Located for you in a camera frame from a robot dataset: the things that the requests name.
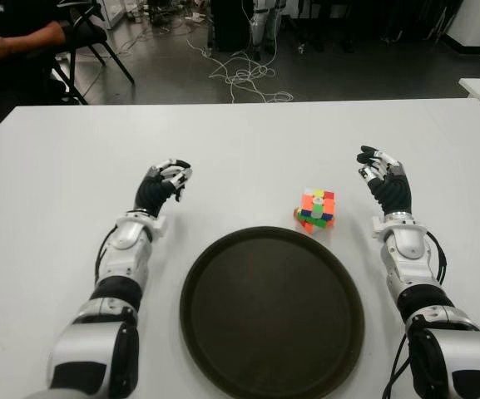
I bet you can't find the dark brown round plate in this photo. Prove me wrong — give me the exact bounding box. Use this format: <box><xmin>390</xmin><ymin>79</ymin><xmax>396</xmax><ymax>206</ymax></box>
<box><xmin>179</xmin><ymin>225</ymin><xmax>365</xmax><ymax>399</ymax></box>

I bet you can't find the tangled white floor cable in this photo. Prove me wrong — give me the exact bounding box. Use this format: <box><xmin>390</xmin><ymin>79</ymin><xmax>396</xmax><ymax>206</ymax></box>
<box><xmin>185</xmin><ymin>37</ymin><xmax>294</xmax><ymax>104</ymax></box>

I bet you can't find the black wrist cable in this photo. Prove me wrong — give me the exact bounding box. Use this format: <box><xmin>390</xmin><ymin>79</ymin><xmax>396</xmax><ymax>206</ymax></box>
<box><xmin>424</xmin><ymin>230</ymin><xmax>448</xmax><ymax>288</ymax></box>
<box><xmin>92</xmin><ymin>227</ymin><xmax>118</xmax><ymax>284</ymax></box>

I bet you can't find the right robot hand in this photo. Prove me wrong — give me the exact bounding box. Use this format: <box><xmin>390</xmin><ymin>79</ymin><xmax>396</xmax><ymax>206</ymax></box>
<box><xmin>355</xmin><ymin>145</ymin><xmax>414</xmax><ymax>217</ymax></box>

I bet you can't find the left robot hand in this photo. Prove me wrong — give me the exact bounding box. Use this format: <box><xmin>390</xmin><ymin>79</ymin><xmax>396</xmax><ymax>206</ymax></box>
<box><xmin>133</xmin><ymin>157</ymin><xmax>194</xmax><ymax>218</ymax></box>

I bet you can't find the black right elbow cable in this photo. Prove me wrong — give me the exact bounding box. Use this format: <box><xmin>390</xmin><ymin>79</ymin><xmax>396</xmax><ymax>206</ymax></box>
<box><xmin>382</xmin><ymin>330</ymin><xmax>412</xmax><ymax>399</ymax></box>

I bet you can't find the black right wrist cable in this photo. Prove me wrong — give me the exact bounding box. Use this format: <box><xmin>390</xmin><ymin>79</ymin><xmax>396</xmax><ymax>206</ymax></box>
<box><xmin>424</xmin><ymin>230</ymin><xmax>448</xmax><ymax>288</ymax></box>

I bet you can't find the multicoloured Rubik's cube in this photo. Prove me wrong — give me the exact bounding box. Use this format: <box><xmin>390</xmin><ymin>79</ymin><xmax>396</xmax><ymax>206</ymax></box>
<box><xmin>292</xmin><ymin>188</ymin><xmax>337</xmax><ymax>235</ymax></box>

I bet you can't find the person's bare forearm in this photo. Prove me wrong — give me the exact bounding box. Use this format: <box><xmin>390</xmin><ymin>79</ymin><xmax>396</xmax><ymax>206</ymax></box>
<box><xmin>0</xmin><ymin>22</ymin><xmax>67</xmax><ymax>57</ymax></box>

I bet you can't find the seated person in black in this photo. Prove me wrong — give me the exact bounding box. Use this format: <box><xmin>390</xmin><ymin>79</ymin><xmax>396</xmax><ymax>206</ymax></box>
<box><xmin>0</xmin><ymin>0</ymin><xmax>78</xmax><ymax>142</ymax></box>

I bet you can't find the black folding chair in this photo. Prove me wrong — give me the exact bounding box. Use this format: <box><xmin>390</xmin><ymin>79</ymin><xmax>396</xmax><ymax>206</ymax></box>
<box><xmin>52</xmin><ymin>0</ymin><xmax>136</xmax><ymax>105</ymax></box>

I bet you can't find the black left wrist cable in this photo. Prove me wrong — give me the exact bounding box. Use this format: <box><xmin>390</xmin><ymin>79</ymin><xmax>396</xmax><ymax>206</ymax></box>
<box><xmin>92</xmin><ymin>227</ymin><xmax>118</xmax><ymax>284</ymax></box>

